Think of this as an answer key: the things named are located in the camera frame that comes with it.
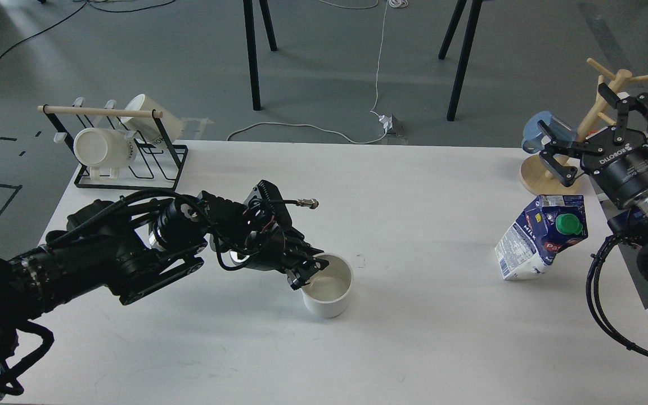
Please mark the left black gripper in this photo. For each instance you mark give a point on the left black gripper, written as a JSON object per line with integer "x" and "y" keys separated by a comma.
{"x": 258, "y": 234}

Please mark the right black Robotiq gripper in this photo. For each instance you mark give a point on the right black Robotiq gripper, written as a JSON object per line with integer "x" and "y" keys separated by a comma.
{"x": 616, "y": 158}

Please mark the white mug black handle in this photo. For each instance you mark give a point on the white mug black handle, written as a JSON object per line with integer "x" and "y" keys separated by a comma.
{"x": 327, "y": 293}

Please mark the blue white milk carton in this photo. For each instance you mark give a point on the blue white milk carton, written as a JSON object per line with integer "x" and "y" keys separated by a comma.
{"x": 547, "y": 226}

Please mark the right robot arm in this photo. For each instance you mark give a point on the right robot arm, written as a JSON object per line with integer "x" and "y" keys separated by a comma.
{"x": 629, "y": 228}

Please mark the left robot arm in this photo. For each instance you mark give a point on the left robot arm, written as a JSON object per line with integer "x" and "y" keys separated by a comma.
{"x": 137, "y": 245}

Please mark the blue mug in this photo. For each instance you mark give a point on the blue mug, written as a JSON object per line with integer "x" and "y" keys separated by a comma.
{"x": 544, "y": 125}

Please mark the wooden mug tree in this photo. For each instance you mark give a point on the wooden mug tree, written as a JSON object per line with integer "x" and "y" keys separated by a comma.
{"x": 533, "y": 175}

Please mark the white mug rear on rack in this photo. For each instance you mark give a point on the white mug rear on rack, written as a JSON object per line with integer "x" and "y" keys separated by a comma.
{"x": 147, "y": 127}

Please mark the white mug on rack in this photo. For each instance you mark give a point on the white mug on rack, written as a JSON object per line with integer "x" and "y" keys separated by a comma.
{"x": 104, "y": 148}
{"x": 147, "y": 127}

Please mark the white mug front on rack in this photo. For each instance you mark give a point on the white mug front on rack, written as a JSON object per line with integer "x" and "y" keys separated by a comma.
{"x": 104, "y": 148}

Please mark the black table legs left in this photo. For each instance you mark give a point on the black table legs left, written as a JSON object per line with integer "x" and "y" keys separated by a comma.
{"x": 251, "y": 46}

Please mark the black wire cup rack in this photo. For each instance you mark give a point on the black wire cup rack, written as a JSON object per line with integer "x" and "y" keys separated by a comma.
{"x": 152, "y": 168}

